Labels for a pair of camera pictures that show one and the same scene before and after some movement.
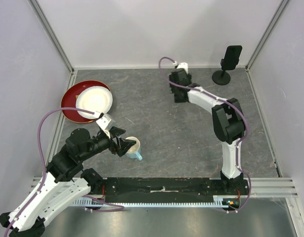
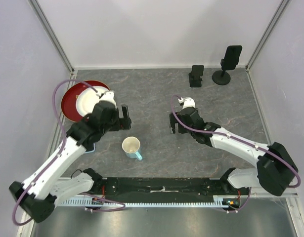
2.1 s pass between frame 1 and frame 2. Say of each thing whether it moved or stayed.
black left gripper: moved
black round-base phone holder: stayed
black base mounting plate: stayed
